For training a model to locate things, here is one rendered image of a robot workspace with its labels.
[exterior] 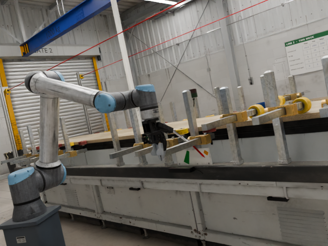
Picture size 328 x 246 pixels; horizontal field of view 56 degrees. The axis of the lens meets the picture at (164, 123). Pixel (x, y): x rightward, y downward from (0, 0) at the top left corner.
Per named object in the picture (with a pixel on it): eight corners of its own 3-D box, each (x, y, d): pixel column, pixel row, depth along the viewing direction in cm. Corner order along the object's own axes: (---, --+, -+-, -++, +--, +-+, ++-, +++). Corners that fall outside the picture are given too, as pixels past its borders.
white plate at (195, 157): (212, 165, 170) (208, 148, 169) (177, 166, 188) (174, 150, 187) (212, 165, 170) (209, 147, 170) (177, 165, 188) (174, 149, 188)
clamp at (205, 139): (206, 144, 170) (204, 135, 170) (188, 145, 179) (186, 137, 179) (212, 142, 174) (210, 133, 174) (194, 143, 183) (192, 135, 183)
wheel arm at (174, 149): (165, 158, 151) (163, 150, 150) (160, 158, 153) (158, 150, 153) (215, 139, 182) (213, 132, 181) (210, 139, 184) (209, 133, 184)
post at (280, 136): (289, 173, 141) (270, 70, 139) (281, 173, 144) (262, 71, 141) (292, 171, 144) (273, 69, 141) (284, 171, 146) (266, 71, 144)
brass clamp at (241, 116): (242, 122, 151) (240, 112, 151) (219, 124, 161) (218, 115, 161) (249, 119, 156) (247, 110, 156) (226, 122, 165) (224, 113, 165)
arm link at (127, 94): (108, 93, 152) (127, 89, 145) (122, 92, 162) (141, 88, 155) (112, 112, 152) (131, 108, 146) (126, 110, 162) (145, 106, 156)
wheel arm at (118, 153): (112, 160, 189) (112, 153, 189) (110, 160, 191) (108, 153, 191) (161, 144, 220) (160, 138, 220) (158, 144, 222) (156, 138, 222)
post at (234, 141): (242, 177, 159) (224, 86, 156) (236, 177, 161) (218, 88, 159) (245, 175, 161) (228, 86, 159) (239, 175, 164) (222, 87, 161)
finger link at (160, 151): (155, 163, 148) (151, 144, 147) (163, 159, 152) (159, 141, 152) (159, 163, 146) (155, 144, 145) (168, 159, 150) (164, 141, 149)
